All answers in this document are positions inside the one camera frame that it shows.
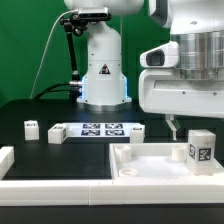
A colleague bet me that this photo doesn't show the white cable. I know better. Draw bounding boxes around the white cable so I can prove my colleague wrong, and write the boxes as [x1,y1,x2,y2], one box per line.
[29,9,80,100]

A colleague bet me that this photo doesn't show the grey camera on mount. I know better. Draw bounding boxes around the grey camera on mount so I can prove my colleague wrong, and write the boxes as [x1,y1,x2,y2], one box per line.
[78,7,109,20]

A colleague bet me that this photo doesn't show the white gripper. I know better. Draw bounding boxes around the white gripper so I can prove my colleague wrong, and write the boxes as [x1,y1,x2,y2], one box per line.
[138,41,224,140]

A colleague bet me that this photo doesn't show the AprilTag marker sheet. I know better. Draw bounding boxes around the AprilTag marker sheet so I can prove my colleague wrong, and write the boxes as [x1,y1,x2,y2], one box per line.
[68,123,140,137]

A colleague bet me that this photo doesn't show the white square tabletop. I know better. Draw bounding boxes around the white square tabletop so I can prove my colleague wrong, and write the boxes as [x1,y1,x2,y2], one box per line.
[108,142,224,180]

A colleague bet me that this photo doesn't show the white U-shaped obstacle fence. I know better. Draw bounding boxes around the white U-shaped obstacle fence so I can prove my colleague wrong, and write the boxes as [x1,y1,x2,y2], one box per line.
[0,146,224,206]

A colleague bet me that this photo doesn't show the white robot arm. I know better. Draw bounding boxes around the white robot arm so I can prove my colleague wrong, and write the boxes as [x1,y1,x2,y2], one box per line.
[64,0,224,121]

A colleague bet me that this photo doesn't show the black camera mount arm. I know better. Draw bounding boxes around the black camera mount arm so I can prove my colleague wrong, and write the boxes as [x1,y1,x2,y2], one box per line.
[60,14,88,81]

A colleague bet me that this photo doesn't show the black cables at base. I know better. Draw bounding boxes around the black cables at base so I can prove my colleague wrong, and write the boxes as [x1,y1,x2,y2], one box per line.
[33,79,83,100]

